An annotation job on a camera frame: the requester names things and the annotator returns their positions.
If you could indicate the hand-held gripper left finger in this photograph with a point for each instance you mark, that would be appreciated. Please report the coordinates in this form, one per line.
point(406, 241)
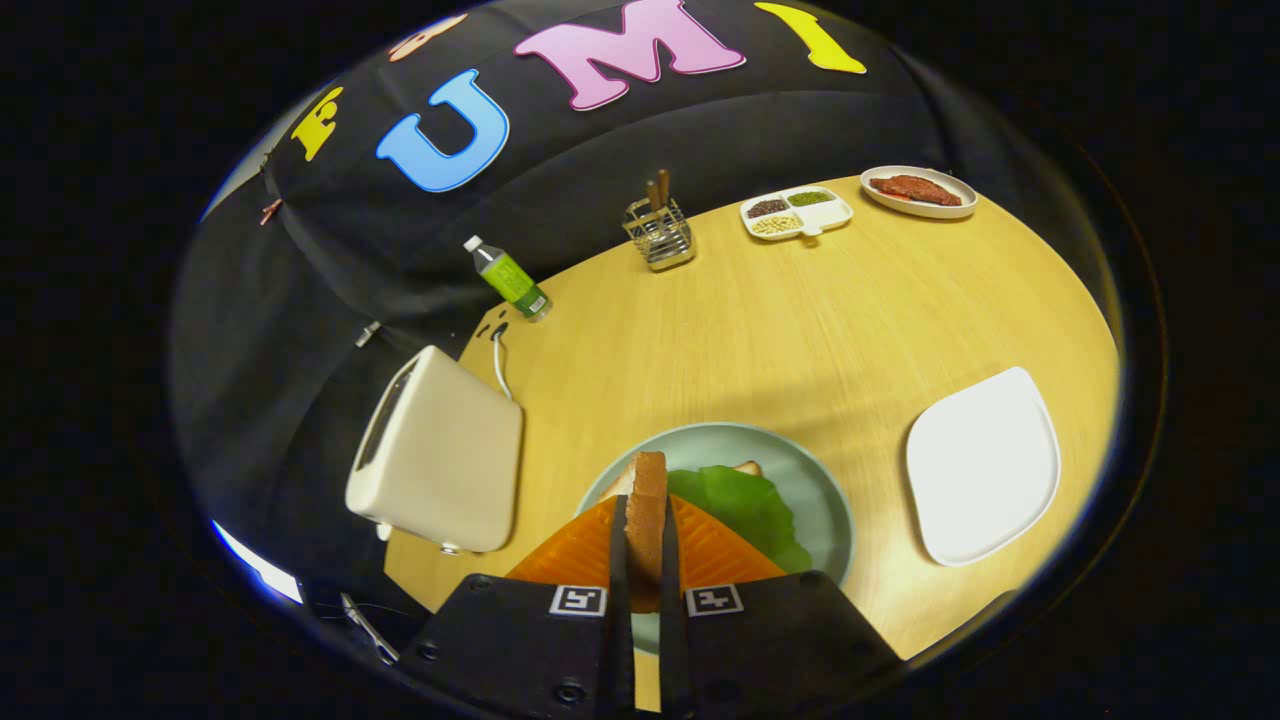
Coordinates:
point(620, 560)

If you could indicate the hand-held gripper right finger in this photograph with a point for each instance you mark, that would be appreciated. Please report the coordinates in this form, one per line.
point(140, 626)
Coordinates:
point(670, 560)

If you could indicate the toasted white bread slice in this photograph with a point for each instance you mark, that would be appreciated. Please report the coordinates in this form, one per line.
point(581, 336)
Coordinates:
point(647, 520)

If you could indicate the green lettuce leaf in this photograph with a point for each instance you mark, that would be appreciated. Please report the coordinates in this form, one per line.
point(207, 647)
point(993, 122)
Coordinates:
point(740, 510)

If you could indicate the plain white bread slice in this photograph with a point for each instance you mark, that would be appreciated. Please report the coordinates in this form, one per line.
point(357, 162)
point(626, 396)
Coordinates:
point(615, 487)

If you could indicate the pale green round plate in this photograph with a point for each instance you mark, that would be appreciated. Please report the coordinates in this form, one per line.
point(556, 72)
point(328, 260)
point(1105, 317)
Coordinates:
point(800, 470)

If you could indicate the cream white toaster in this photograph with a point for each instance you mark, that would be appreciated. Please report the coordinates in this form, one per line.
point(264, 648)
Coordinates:
point(450, 450)

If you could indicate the green label drink bottle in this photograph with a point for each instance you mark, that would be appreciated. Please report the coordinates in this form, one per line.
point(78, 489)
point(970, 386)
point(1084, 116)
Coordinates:
point(512, 280)

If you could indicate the white square plate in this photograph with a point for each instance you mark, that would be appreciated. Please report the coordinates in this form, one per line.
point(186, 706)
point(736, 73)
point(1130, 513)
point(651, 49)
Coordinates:
point(985, 465)

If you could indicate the silver cloth clip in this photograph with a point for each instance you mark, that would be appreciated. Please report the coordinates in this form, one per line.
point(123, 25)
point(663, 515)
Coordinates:
point(367, 334)

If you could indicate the yellow beans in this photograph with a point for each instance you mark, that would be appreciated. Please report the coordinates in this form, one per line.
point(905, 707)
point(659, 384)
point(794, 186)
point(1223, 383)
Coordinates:
point(777, 225)

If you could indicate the black backdrop cloth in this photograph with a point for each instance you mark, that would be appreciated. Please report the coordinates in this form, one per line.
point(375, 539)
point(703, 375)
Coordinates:
point(560, 200)

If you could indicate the dark beans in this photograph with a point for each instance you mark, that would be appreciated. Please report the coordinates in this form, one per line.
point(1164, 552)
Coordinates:
point(767, 207)

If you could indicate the white divided dish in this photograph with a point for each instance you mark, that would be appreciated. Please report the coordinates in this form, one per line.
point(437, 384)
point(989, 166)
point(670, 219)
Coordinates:
point(825, 215)

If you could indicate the green beans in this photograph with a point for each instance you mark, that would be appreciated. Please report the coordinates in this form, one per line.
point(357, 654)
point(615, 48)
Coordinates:
point(808, 198)

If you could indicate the round white meat plate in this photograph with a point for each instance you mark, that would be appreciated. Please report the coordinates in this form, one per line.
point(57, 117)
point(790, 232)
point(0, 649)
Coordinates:
point(920, 212)

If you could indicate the cooked brown meat piece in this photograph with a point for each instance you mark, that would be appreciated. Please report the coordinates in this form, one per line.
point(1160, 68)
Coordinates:
point(915, 190)

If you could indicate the red cloth clip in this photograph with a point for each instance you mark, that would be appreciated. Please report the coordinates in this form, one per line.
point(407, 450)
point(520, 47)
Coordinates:
point(270, 211)

